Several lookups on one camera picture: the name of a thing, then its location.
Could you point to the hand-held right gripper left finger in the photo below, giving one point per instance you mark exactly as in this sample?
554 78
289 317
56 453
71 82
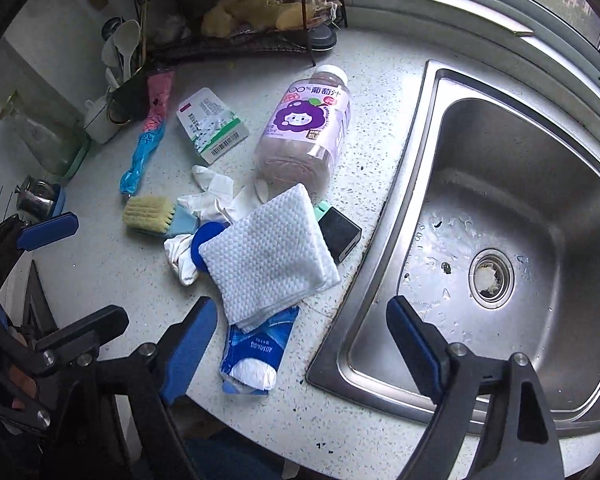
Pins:
192 350

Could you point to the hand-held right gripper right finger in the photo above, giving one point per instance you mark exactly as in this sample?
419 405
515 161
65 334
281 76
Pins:
417 350

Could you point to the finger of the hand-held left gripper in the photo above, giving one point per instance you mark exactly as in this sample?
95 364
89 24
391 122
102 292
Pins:
87 330
47 231

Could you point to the blue white plastic packet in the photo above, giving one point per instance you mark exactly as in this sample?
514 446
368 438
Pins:
252 355

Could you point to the black charger with green face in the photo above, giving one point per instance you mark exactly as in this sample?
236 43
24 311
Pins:
337 235

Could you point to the pink blue plastic wrapper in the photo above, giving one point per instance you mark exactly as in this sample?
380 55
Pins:
147 130

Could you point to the white green carton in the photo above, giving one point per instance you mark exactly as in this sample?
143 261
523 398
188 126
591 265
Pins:
210 125

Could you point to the small steel pot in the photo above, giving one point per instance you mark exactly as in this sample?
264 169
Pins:
32 200

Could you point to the glass pitcher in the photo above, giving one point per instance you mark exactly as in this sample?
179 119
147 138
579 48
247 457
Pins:
40 135

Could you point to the sink drain strainer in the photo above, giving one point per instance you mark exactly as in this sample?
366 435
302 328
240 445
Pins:
490 277

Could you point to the blue round lid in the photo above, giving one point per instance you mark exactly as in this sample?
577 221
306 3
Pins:
205 240

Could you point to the white textured cloth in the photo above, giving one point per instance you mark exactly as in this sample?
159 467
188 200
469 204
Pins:
265 255

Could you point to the white lidded jar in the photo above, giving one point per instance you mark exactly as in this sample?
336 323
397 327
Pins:
100 122

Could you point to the black utensil mug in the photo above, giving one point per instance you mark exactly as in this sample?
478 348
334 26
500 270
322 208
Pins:
130 100

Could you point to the small white spoon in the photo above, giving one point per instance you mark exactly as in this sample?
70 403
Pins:
111 52

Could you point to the large white spoon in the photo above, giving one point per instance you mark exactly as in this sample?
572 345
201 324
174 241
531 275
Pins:
127 40

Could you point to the stainless steel sink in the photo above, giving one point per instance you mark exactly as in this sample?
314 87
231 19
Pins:
505 160

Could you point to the purple label juice bottle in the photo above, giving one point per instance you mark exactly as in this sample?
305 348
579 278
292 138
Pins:
300 130

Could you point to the ginger root piece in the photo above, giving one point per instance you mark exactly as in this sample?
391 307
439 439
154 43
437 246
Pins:
290 15
217 22
252 5

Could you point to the black round lid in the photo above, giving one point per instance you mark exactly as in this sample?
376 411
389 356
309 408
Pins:
323 38

